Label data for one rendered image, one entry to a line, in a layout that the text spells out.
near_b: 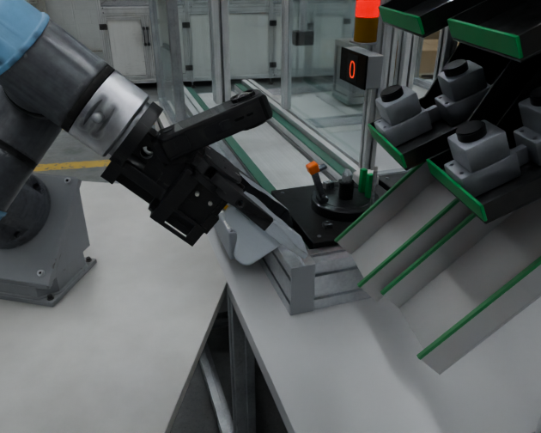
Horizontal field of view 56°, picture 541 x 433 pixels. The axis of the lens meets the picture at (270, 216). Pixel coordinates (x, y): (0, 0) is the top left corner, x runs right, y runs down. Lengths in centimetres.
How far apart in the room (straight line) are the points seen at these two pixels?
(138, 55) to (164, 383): 561
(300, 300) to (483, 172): 44
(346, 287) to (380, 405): 24
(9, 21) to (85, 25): 858
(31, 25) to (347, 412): 61
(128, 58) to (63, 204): 530
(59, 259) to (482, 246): 72
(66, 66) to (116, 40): 576
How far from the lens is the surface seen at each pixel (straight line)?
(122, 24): 623
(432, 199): 81
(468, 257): 73
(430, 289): 73
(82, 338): 93
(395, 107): 71
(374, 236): 84
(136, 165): 52
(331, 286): 93
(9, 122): 59
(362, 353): 86
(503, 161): 59
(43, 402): 85
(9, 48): 50
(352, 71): 118
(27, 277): 102
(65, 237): 102
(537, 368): 92
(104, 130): 49
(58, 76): 49
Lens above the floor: 143
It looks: 27 degrees down
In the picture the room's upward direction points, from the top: straight up
